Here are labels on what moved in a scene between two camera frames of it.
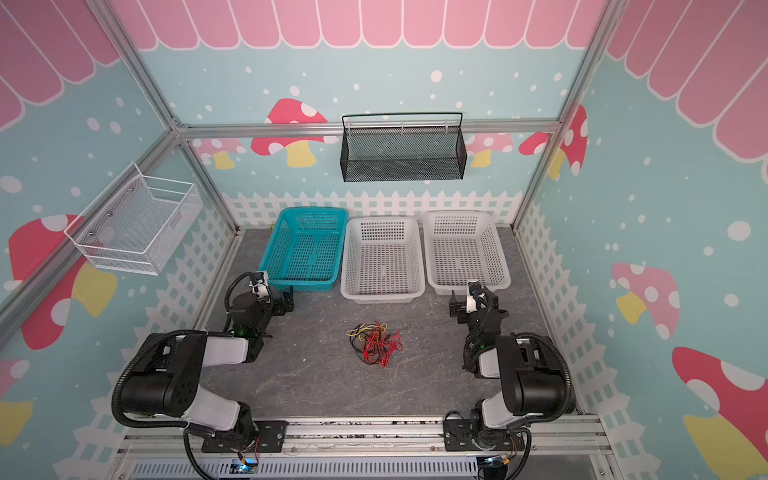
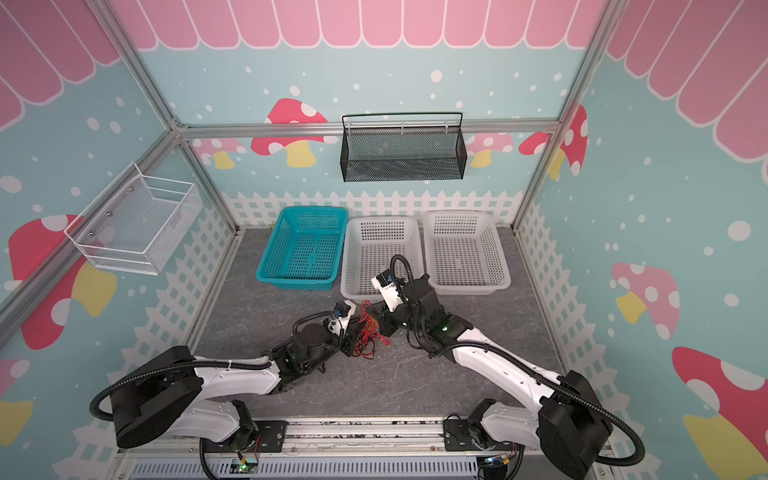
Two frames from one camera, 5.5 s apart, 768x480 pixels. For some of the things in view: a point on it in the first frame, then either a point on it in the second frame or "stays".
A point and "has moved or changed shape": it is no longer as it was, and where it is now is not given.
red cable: [378, 347] has moved or changed shape
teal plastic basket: [305, 247] stays
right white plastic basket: [464, 246] stays
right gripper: [466, 306] → [391, 318]
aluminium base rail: [370, 450] stays
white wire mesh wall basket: [138, 225] stays
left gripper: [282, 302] → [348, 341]
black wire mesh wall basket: [403, 154] stays
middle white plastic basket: [382, 260] stays
